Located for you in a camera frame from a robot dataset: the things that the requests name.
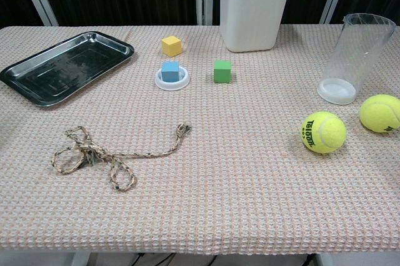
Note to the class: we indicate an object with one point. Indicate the clear plastic tube container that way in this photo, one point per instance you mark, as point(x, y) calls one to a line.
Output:
point(353, 60)

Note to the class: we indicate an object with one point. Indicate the blue foam cube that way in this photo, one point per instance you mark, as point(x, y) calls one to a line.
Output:
point(170, 72)

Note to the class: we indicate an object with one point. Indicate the white desktop trash bin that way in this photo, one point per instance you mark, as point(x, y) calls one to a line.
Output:
point(250, 22)

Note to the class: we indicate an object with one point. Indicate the yellow tennis ball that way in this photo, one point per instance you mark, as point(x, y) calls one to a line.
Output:
point(378, 111)
point(328, 135)

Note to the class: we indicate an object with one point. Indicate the green foam cube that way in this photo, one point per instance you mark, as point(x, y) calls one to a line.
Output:
point(222, 72)

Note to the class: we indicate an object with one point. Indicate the yellow foam cube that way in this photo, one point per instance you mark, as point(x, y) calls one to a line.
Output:
point(171, 47)

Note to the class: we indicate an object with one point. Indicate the stainless steel rectangular tray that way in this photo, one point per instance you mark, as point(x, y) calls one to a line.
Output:
point(62, 69)

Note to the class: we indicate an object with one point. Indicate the beige waffle-weave tablecloth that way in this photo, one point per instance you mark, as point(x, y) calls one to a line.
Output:
point(218, 185)

